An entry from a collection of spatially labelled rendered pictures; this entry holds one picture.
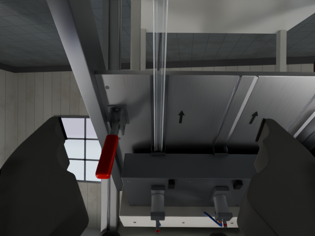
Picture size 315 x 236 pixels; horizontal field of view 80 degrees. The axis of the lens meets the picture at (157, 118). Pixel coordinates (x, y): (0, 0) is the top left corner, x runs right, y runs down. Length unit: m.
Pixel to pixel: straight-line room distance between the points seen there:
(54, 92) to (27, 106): 0.69
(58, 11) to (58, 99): 4.15
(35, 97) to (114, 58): 4.23
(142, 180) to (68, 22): 0.24
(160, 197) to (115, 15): 0.43
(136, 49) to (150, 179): 0.44
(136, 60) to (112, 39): 0.15
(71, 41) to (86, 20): 0.03
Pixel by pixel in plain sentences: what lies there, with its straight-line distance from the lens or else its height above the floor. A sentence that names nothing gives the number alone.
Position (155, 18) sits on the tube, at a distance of 0.20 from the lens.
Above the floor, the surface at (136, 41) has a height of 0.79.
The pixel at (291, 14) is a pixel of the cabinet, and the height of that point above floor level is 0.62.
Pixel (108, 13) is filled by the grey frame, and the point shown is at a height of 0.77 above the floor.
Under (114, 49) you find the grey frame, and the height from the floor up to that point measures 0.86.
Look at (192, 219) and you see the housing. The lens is 0.46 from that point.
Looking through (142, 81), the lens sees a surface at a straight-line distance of 0.25.
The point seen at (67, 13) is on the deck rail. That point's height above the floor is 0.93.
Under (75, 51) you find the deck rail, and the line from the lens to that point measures 0.23.
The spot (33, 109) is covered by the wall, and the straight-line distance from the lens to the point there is 4.71.
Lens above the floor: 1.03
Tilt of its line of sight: level
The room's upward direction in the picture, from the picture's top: 179 degrees counter-clockwise
